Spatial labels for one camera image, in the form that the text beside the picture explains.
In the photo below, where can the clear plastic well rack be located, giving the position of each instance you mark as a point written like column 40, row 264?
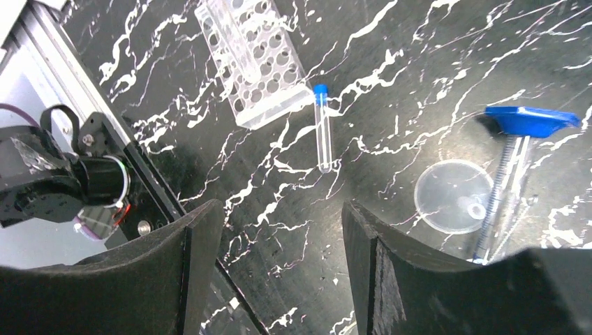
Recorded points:
column 259, row 67

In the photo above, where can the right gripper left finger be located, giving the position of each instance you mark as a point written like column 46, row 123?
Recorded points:
column 155, row 284

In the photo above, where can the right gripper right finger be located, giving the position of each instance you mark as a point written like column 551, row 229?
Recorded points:
column 402, row 286

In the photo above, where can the blue-handled syringe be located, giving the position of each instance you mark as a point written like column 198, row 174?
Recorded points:
column 523, row 128

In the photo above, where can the blue-capped test tube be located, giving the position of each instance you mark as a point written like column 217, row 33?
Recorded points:
column 323, row 132

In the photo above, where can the clear plastic funnel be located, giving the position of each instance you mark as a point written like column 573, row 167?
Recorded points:
column 451, row 196

